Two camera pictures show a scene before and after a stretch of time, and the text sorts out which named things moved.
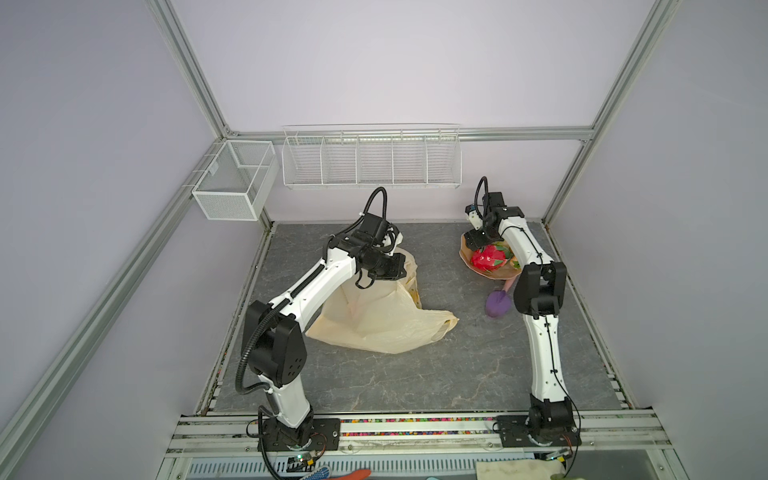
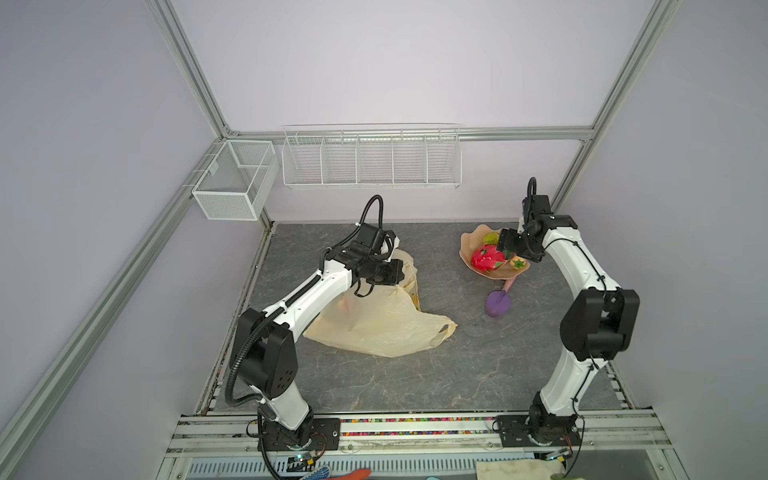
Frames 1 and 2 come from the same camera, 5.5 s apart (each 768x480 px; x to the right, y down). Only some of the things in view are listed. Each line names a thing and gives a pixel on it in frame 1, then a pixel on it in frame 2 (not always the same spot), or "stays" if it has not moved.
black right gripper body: [480, 237] → [516, 244]
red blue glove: [324, 473] stays
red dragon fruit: [489, 256] stays
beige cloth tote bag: [384, 315] stays
